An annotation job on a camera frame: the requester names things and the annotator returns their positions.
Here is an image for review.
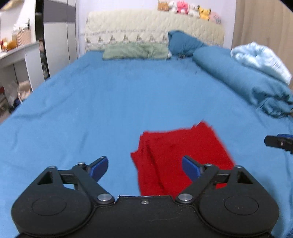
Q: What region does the red cloth garment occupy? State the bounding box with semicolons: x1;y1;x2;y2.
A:
131;122;234;197

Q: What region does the blue rolled duvet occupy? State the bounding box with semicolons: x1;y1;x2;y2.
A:
192;46;292;118

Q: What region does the blue bed sheet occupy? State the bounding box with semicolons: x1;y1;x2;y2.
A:
1;52;292;237

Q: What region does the light blue blanket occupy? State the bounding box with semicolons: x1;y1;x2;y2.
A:
230;42;292;85

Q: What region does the beige plush under desk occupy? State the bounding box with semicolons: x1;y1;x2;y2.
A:
17;80;32;102

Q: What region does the beige curtain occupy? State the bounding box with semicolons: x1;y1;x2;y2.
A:
232;0;293;72

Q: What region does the white desk shelf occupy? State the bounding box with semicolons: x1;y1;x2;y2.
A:
1;41;45;107

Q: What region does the dark blue pillow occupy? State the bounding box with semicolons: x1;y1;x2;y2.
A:
168;30;208;57

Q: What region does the green pillow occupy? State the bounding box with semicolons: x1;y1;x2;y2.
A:
103;42;172;60

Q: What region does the light pink plush toy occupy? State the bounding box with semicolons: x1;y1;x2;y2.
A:
209;11;222;24

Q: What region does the yellow plush toy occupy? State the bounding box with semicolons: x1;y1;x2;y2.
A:
198;5;211;21

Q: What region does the striped box on desk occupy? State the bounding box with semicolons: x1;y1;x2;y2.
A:
16;28;31;47

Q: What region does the white grey wardrobe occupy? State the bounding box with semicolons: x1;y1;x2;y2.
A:
35;0;77;77

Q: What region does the white plush toy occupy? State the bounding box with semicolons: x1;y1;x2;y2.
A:
188;3;200;18

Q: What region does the cream quilted headboard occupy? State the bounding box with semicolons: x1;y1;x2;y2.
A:
84;9;225;51

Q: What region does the brown plush toy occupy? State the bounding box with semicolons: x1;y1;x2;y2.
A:
157;1;169;11

